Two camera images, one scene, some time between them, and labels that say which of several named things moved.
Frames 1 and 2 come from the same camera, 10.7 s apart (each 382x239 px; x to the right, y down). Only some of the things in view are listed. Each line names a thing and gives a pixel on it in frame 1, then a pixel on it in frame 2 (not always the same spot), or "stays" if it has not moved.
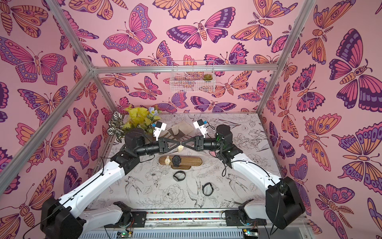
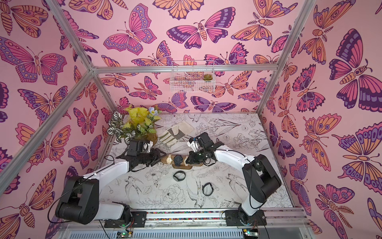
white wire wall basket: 192,76 stays
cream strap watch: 167,160 stays
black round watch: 179,176 stays
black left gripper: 163,142 to 156,158
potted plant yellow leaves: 133,117 stays
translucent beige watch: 180,147 to 186,158
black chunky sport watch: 176,161 stays
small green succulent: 207,77 stays
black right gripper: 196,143 to 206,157
